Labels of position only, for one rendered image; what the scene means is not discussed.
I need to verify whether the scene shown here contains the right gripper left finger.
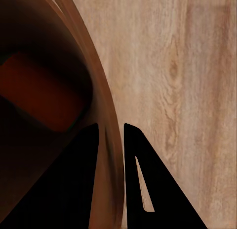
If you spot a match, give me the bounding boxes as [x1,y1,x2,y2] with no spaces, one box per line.
[0,123,99,229]

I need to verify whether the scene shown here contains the trash can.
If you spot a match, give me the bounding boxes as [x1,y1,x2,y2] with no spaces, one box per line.
[0,0,124,229]

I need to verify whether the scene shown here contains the can of soda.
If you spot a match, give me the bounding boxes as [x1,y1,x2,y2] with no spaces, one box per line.
[0,49,90,134]

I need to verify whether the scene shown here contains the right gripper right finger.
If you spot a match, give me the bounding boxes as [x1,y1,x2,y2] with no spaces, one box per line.
[124,123,207,229]

